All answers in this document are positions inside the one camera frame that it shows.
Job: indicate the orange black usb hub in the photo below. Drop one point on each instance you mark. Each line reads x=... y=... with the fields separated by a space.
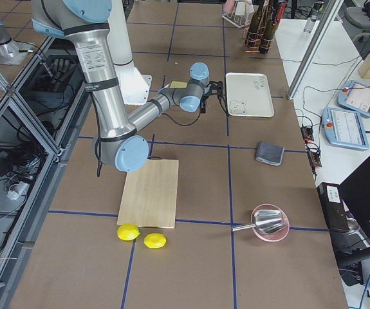
x=312 y=149

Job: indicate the metal scoop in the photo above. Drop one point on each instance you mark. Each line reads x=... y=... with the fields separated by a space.
x=265 y=221

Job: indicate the black computer box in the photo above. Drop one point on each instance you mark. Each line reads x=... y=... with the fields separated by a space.
x=333 y=207

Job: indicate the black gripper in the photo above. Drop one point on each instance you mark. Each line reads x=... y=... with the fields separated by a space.
x=203 y=102

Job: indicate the aluminium frame post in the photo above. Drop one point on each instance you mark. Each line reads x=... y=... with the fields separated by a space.
x=327 y=18

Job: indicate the folded grey cloth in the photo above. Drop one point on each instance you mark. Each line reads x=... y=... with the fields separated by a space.
x=268 y=153

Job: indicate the whole yellow lemon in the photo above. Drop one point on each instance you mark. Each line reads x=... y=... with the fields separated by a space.
x=127 y=232

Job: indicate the dark green wine bottle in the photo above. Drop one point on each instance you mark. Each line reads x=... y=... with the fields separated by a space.
x=258 y=17

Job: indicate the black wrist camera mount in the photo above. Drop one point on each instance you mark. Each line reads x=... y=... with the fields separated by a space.
x=215 y=88

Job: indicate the blue teach pendant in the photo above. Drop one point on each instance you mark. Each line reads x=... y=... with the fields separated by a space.
x=355 y=96
x=344 y=128

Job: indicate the near blue teach pendant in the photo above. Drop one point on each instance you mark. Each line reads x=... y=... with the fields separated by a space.
x=344 y=128

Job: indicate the far blue teach pendant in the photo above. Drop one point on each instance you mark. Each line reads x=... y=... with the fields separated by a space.
x=355 y=96

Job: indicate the black laptop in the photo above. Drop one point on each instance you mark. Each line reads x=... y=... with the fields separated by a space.
x=365 y=212

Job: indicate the bread slice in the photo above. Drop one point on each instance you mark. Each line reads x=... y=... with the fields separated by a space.
x=178 y=84

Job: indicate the clear plastic bottle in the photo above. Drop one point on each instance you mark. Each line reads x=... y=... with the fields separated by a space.
x=310 y=23

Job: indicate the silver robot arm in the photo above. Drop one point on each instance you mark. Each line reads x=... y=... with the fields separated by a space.
x=98 y=31

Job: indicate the pink bowl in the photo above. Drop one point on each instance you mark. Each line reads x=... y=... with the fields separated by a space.
x=278 y=236

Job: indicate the yellow lemon half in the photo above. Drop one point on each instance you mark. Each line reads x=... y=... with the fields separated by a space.
x=155 y=240

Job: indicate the wooden cutting board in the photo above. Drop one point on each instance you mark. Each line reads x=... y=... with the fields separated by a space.
x=150 y=194

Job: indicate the copper wire bottle rack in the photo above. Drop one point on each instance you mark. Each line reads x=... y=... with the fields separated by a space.
x=257 y=43

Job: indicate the white bear tray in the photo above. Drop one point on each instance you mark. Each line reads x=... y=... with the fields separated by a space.
x=248 y=95

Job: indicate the white wire cup rack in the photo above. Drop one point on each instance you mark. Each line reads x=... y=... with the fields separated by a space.
x=238 y=12

